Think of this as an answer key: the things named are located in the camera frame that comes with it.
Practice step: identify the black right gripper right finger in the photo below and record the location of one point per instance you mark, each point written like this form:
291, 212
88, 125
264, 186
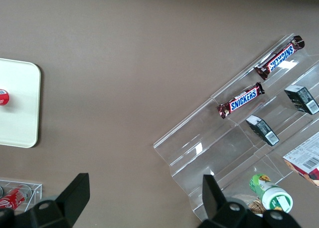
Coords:
224, 213

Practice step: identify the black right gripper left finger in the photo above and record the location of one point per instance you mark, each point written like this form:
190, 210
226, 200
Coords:
62, 210

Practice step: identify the tan wicker basket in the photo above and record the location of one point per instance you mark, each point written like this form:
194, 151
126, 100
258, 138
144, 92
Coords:
255, 206

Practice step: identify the beige plastic tray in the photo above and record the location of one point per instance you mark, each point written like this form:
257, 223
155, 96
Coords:
20, 103

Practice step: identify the clear acrylic bottle rack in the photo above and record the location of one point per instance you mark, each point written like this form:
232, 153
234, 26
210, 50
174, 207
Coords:
37, 190

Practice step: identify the red cola bottle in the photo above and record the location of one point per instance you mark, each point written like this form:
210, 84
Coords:
15, 198

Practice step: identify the green white plastic bottle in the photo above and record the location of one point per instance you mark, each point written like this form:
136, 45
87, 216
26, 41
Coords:
271, 193

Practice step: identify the clear acrylic stepped display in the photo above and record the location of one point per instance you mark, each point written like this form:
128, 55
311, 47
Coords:
211, 150

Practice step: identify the small black carton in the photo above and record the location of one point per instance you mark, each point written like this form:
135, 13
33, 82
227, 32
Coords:
263, 130
302, 99

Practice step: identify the printed carton with barcode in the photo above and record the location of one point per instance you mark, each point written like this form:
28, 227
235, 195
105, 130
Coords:
305, 160

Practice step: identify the Snickers chocolate bar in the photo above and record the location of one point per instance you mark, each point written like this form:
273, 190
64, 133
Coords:
240, 100
280, 58

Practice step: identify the red white yogurt cup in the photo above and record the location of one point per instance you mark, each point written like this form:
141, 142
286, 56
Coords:
3, 97

